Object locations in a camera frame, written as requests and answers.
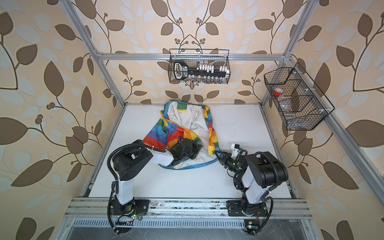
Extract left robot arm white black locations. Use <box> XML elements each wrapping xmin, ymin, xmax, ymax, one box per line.
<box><xmin>107</xmin><ymin>138</ymin><xmax>202</xmax><ymax>216</ymax></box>

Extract black wire basket wall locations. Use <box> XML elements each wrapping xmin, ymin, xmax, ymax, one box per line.
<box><xmin>264</xmin><ymin>63</ymin><xmax>335</xmax><ymax>131</ymax></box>
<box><xmin>166</xmin><ymin>48</ymin><xmax>231</xmax><ymax>85</ymax></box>

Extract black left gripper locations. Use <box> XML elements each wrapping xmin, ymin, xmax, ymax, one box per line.
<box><xmin>181</xmin><ymin>139</ymin><xmax>204</xmax><ymax>161</ymax></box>

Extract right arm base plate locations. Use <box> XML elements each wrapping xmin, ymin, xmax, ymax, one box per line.
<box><xmin>226</xmin><ymin>200</ymin><xmax>268</xmax><ymax>218</ymax></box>

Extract red lidded clear container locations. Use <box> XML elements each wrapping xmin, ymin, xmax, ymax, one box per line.
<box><xmin>273</xmin><ymin>87</ymin><xmax>284</xmax><ymax>97</ymax></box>

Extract rainbow coloured jacket white lining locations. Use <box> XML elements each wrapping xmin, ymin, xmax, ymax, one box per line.
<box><xmin>143</xmin><ymin>100</ymin><xmax>220</xmax><ymax>170</ymax></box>

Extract black wire basket right wall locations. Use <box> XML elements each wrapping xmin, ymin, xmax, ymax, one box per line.
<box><xmin>264</xmin><ymin>63</ymin><xmax>335</xmax><ymax>131</ymax></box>

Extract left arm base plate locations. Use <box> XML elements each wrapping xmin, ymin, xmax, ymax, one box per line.
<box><xmin>108</xmin><ymin>198</ymin><xmax>150</xmax><ymax>216</ymax></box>

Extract base cable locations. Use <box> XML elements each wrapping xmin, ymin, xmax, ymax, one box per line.
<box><xmin>106</xmin><ymin>191</ymin><xmax>142</xmax><ymax>235</ymax></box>
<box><xmin>244</xmin><ymin>196</ymin><xmax>274</xmax><ymax>235</ymax></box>

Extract aluminium frame rails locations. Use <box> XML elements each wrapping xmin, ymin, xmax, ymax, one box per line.
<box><xmin>56</xmin><ymin>0</ymin><xmax>384</xmax><ymax>240</ymax></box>

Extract left base cable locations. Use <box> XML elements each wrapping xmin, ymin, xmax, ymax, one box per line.
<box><xmin>106</xmin><ymin>191</ymin><xmax>142</xmax><ymax>235</ymax></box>

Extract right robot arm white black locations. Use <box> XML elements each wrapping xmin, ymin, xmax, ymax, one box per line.
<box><xmin>214</xmin><ymin>149</ymin><xmax>288</xmax><ymax>216</ymax></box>

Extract black wire basket back wall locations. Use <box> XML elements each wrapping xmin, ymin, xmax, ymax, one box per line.
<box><xmin>166</xmin><ymin>48</ymin><xmax>231</xmax><ymax>85</ymax></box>

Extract right base cable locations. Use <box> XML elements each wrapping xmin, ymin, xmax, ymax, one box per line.
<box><xmin>244</xmin><ymin>196</ymin><xmax>274</xmax><ymax>235</ymax></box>

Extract black white tool in basket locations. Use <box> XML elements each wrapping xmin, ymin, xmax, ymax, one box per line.
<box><xmin>170</xmin><ymin>60</ymin><xmax>231</xmax><ymax>81</ymax></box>

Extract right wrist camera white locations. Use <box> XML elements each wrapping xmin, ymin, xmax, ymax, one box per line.
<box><xmin>231</xmin><ymin>144</ymin><xmax>248</xmax><ymax>159</ymax></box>

